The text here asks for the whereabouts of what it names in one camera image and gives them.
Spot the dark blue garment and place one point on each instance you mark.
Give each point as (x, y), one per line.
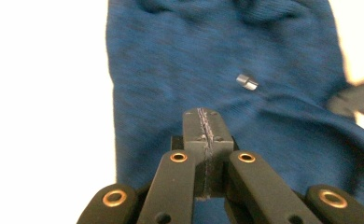
(186, 62)

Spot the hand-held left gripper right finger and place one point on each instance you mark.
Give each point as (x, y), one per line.
(220, 140)

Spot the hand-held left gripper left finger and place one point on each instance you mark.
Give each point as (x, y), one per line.
(195, 133)

